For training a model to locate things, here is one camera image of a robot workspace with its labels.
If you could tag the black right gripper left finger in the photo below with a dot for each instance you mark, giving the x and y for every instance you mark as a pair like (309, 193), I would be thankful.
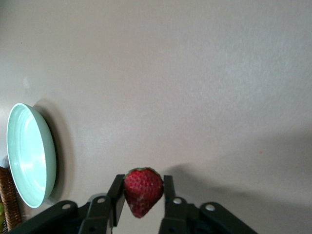
(117, 202)

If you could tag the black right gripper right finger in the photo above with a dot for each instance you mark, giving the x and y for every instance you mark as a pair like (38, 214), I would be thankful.
(170, 212)

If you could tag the red strawberry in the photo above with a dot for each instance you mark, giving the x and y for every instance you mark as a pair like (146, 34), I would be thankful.
(143, 190)

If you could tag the pale green round plate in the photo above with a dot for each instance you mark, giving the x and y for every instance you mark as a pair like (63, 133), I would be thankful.
(26, 156)

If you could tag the brown wicker basket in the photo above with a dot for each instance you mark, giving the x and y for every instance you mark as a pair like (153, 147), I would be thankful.
(9, 195)

